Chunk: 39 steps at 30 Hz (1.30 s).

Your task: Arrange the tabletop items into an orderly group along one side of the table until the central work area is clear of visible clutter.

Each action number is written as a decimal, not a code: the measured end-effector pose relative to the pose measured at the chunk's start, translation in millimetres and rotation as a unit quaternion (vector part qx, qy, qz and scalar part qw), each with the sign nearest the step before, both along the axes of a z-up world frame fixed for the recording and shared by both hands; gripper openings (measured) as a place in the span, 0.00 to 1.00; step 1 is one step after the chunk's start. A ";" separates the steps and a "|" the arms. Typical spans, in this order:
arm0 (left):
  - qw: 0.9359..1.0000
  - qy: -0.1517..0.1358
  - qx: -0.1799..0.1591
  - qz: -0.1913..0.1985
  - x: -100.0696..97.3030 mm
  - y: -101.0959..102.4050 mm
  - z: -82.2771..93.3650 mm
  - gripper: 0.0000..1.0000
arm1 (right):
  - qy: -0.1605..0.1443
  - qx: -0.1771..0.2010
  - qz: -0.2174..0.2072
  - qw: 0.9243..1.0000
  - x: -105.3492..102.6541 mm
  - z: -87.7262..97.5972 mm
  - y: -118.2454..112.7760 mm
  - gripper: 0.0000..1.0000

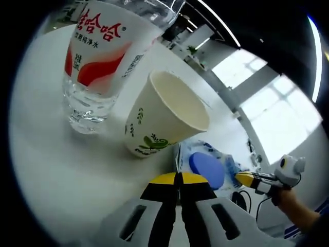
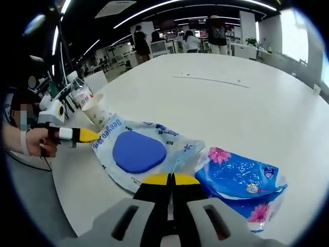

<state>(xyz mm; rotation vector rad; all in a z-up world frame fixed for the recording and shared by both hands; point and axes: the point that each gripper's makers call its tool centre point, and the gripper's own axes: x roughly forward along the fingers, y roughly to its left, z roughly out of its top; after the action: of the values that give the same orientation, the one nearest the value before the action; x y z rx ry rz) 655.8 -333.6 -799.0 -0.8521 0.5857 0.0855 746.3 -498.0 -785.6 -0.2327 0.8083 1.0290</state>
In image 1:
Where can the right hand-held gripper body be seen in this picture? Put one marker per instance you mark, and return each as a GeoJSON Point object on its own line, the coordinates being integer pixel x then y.
{"type": "Point", "coordinates": [290, 171]}

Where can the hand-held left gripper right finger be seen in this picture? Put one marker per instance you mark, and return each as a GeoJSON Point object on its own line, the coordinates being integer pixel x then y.
{"type": "Point", "coordinates": [203, 211]}

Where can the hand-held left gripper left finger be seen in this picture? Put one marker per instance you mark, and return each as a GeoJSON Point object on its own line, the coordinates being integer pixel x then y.
{"type": "Point", "coordinates": [154, 211]}

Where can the light blue packet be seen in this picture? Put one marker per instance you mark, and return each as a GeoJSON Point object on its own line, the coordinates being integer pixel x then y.
{"type": "Point", "coordinates": [231, 164]}

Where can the blue round disc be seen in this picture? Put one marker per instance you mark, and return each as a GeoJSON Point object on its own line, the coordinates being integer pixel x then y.
{"type": "Point", "coordinates": [207, 169]}

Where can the white paper cup green print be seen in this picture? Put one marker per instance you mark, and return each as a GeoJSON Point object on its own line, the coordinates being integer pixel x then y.
{"type": "Point", "coordinates": [154, 115]}

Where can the clear plastic water bottle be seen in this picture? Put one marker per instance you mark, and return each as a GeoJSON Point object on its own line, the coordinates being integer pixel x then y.
{"type": "Point", "coordinates": [97, 51]}

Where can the small black device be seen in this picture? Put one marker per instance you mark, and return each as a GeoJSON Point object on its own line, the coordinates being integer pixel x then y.
{"type": "Point", "coordinates": [254, 154]}

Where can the wide window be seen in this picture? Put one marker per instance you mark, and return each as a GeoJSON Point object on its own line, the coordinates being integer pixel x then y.
{"type": "Point", "coordinates": [282, 121]}

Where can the narrow window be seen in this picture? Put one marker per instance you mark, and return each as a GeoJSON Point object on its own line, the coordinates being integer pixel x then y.
{"type": "Point", "coordinates": [241, 67]}

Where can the long ceiling light strip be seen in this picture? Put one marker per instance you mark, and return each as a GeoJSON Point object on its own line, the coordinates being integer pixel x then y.
{"type": "Point", "coordinates": [316, 56]}
{"type": "Point", "coordinates": [230, 32]}

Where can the potted green plant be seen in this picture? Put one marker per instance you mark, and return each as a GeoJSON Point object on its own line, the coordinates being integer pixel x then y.
{"type": "Point", "coordinates": [192, 50]}

